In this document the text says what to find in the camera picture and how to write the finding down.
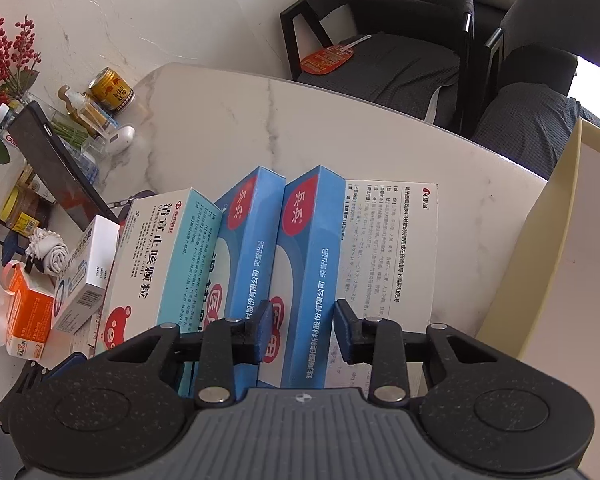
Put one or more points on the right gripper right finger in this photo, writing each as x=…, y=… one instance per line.
x=377, y=342

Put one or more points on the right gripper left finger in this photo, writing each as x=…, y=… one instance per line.
x=224, y=344

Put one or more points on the blue fever patch box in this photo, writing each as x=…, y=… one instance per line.
x=242, y=262
x=304, y=281

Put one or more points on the large white flat box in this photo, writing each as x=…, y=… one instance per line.
x=388, y=252

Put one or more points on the light blue granule medicine box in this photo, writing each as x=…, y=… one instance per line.
x=161, y=266

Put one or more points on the small white blue medicine box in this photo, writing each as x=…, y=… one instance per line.
x=80, y=288

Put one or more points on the cardboard storage box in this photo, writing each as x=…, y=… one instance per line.
x=546, y=311

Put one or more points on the orange tissue pack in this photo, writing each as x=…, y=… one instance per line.
x=26, y=304

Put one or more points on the white rolled cloth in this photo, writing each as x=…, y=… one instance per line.
x=48, y=251

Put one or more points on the white thermometer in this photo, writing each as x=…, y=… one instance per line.
x=119, y=140

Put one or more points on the yellow lid glass jar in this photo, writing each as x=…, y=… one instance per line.
x=24, y=211

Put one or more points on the pump dispenser bottle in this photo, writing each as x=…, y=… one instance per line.
x=86, y=112

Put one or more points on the black smartphone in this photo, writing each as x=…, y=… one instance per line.
x=56, y=167

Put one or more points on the black chair far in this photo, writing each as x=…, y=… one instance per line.
x=532, y=114

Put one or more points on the black chair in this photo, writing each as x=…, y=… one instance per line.
x=408, y=55
x=532, y=114

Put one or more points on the gold drink can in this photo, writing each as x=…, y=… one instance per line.
x=111, y=91

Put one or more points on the black chair near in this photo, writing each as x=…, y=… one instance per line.
x=408, y=55

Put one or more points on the red berry flower bouquet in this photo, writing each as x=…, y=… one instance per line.
x=19, y=61

